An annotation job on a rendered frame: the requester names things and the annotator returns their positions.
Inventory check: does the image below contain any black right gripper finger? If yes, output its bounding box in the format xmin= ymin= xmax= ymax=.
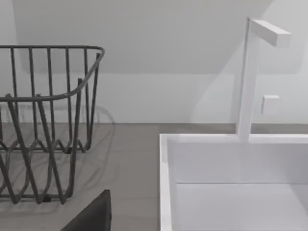
xmin=60 ymin=189 xmax=112 ymax=231

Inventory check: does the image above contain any white sink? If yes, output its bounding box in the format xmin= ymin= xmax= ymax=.
xmin=159 ymin=133 xmax=308 ymax=231

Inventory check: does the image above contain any tall white tap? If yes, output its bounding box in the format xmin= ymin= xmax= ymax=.
xmin=237 ymin=16 xmax=291 ymax=144

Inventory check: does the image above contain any small white square knob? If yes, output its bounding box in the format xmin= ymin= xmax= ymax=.
xmin=260 ymin=95 xmax=280 ymax=115

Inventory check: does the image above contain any dark grey wire basket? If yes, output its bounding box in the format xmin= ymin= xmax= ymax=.
xmin=0 ymin=45 xmax=105 ymax=205

